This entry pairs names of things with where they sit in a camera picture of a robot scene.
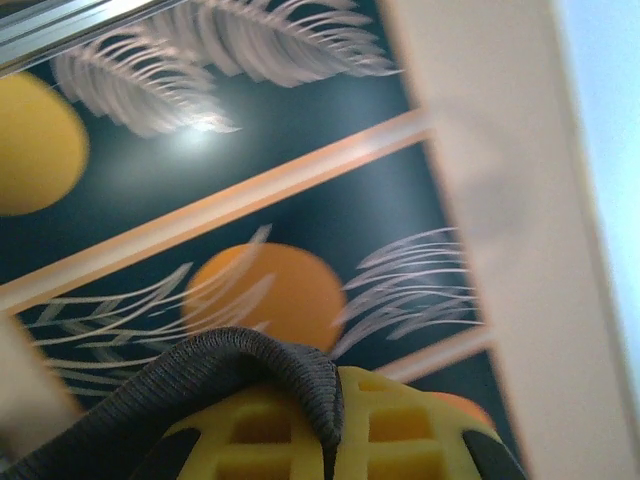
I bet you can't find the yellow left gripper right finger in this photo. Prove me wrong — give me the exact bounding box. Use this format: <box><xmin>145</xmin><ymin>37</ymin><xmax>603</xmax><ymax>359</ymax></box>
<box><xmin>333</xmin><ymin>366</ymin><xmax>527</xmax><ymax>480</ymax></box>

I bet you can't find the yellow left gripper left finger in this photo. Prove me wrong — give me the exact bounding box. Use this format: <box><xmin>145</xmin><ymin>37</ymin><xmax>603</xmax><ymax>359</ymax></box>
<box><xmin>163</xmin><ymin>385</ymin><xmax>331</xmax><ymax>480</ymax></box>

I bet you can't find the dark grey t-shirt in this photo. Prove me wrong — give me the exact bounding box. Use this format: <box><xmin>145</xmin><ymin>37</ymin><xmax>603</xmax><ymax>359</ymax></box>
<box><xmin>0</xmin><ymin>326</ymin><xmax>347</xmax><ymax>480</ymax></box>

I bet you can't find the aluminium frame post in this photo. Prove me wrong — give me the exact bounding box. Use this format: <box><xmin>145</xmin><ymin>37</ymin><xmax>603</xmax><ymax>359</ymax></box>
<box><xmin>0</xmin><ymin>0</ymin><xmax>171</xmax><ymax>79</ymax></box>

